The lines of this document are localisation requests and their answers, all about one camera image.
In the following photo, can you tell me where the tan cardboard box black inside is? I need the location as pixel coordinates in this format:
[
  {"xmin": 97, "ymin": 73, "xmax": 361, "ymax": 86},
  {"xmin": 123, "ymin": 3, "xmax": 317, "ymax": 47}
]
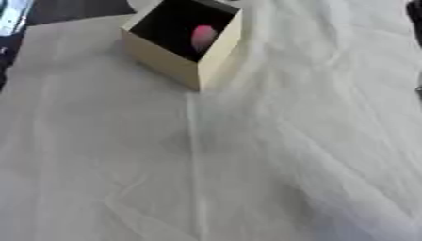
[{"xmin": 119, "ymin": 0, "xmax": 244, "ymax": 92}]

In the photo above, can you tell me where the pink toy fruit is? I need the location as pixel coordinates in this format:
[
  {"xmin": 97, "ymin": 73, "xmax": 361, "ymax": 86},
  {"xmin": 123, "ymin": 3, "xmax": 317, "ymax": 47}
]
[{"xmin": 189, "ymin": 24, "xmax": 218, "ymax": 54}]

